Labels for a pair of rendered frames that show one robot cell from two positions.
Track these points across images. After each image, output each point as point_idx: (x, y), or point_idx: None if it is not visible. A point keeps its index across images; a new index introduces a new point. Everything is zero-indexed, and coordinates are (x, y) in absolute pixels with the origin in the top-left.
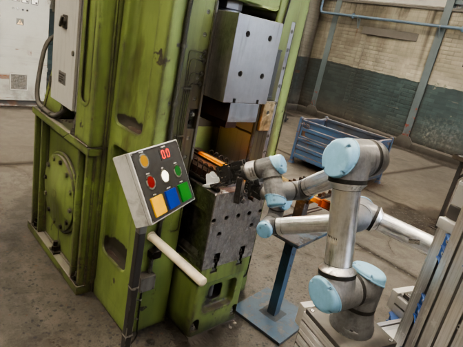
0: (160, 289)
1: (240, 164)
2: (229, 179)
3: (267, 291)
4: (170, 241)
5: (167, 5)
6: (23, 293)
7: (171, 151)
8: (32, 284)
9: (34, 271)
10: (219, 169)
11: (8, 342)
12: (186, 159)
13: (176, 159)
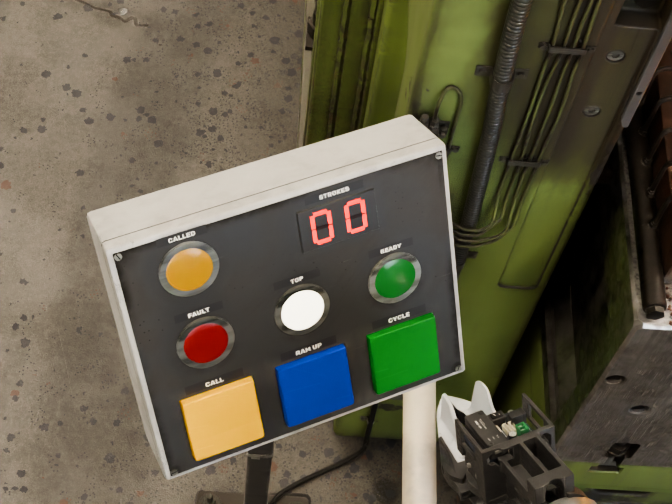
0: (454, 389)
1: (531, 495)
2: (483, 500)
3: None
4: (500, 307)
5: None
6: (173, 152)
7: (388, 205)
8: (211, 130)
9: (240, 83)
10: (470, 432)
11: (66, 300)
12: (598, 119)
13: (403, 233)
